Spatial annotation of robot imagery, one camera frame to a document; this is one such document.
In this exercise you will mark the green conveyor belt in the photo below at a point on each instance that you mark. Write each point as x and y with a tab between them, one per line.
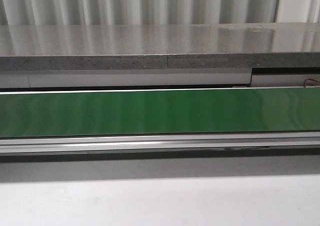
88	113

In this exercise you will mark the white panel under countertop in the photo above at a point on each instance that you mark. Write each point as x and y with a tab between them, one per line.
212	77

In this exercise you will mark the aluminium conveyor front rail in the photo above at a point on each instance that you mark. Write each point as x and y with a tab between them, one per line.
159	143

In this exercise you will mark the grey stone countertop slab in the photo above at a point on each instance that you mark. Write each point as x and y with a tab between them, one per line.
159	47

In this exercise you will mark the white pleated curtain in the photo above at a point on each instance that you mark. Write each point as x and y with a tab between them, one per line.
157	12

